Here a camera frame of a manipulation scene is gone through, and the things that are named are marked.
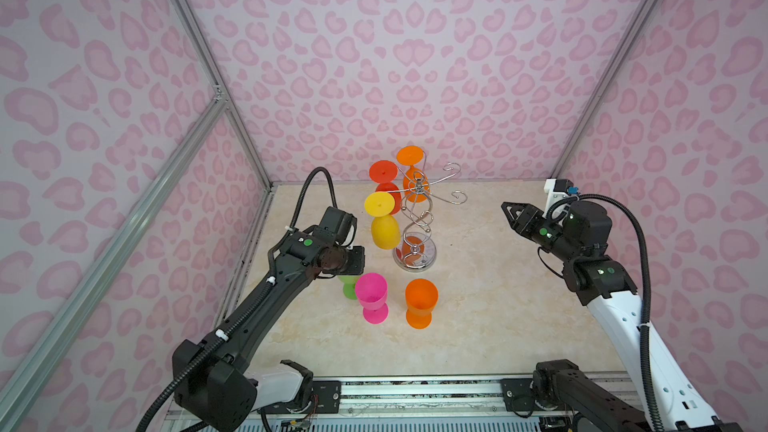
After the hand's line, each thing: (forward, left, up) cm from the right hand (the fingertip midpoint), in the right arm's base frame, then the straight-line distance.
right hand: (507, 204), depth 69 cm
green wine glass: (-10, +39, -23) cm, 46 cm away
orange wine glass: (-13, +20, -21) cm, 32 cm away
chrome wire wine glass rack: (+7, +20, -31) cm, 37 cm away
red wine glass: (+11, +29, 0) cm, 31 cm away
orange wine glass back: (+8, +21, -2) cm, 22 cm away
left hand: (-6, +35, -15) cm, 38 cm away
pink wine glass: (-12, +32, -22) cm, 41 cm away
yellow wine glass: (0, +29, -9) cm, 30 cm away
